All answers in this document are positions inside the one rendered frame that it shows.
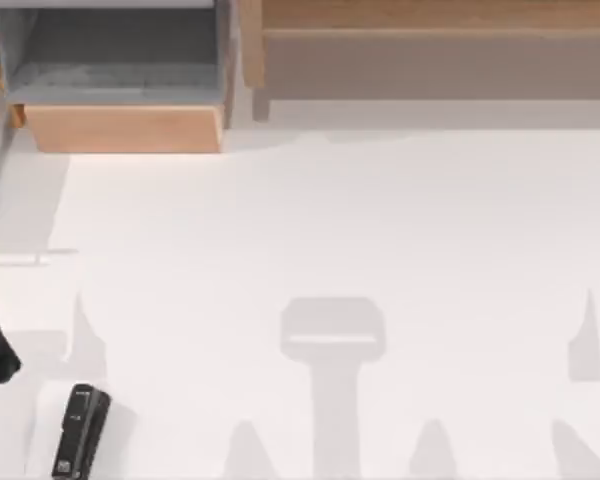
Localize pale wooden drawer front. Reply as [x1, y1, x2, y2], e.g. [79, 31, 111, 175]
[23, 103, 225, 154]

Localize wooden open shelf unit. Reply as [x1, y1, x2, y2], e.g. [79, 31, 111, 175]
[243, 0, 600, 123]

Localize pulled-out drawer grey inside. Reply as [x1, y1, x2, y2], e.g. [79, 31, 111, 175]
[0, 0, 239, 146]

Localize black stapler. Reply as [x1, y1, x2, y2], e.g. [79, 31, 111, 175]
[51, 383, 112, 480]

